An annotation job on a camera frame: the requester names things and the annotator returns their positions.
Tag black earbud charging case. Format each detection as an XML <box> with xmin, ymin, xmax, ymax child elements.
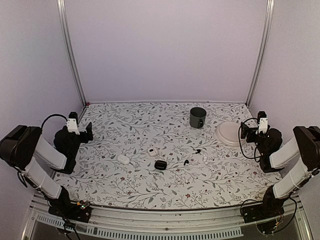
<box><xmin>154</xmin><ymin>160</ymin><xmax>167</xmax><ymax>171</ymax></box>

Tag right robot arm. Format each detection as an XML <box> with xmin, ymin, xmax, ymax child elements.
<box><xmin>237</xmin><ymin>117</ymin><xmax>320</xmax><ymax>218</ymax></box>

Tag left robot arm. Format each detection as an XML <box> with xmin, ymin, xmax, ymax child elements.
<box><xmin>0</xmin><ymin>122</ymin><xmax>94</xmax><ymax>200</ymax></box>

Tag white closed earbud case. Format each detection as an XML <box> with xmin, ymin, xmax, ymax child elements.
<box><xmin>117</xmin><ymin>154</ymin><xmax>130</xmax><ymax>165</ymax></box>

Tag white open earbud case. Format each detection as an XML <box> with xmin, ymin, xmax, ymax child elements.
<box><xmin>147</xmin><ymin>147</ymin><xmax>158</xmax><ymax>157</ymax></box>

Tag dark grey mug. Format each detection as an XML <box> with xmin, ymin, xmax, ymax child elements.
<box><xmin>189</xmin><ymin>107</ymin><xmax>207</xmax><ymax>129</ymax></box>

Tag floral patterned table mat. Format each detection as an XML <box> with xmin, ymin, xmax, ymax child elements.
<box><xmin>54</xmin><ymin>102</ymin><xmax>281</xmax><ymax>210</ymax></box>

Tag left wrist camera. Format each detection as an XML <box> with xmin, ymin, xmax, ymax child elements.
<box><xmin>66</xmin><ymin>111</ymin><xmax>80</xmax><ymax>135</ymax></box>

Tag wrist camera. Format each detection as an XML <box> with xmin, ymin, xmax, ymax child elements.
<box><xmin>66</xmin><ymin>111</ymin><xmax>80</xmax><ymax>135</ymax></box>
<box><xmin>257</xmin><ymin>111</ymin><xmax>269</xmax><ymax>136</ymax></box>

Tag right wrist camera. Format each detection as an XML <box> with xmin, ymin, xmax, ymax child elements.
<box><xmin>257</xmin><ymin>111</ymin><xmax>269</xmax><ymax>136</ymax></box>

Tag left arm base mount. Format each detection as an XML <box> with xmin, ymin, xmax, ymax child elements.
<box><xmin>46</xmin><ymin>186</ymin><xmax>92</xmax><ymax>223</ymax></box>

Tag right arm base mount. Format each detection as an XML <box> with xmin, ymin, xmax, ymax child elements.
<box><xmin>240</xmin><ymin>186</ymin><xmax>288</xmax><ymax>223</ymax></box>

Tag front aluminium rail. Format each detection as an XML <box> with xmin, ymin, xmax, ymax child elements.
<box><xmin>22</xmin><ymin>194</ymin><xmax>315</xmax><ymax>240</ymax></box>

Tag right aluminium frame post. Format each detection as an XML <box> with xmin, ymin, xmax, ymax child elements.
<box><xmin>245</xmin><ymin>0</ymin><xmax>275</xmax><ymax>108</ymax></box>

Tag aluminium frame post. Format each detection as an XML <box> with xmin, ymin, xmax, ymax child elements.
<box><xmin>56</xmin><ymin>0</ymin><xmax>87</xmax><ymax>107</ymax></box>
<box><xmin>245</xmin><ymin>0</ymin><xmax>275</xmax><ymax>108</ymax></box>

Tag left aluminium frame post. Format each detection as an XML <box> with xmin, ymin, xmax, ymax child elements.
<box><xmin>56</xmin><ymin>0</ymin><xmax>87</xmax><ymax>107</ymax></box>

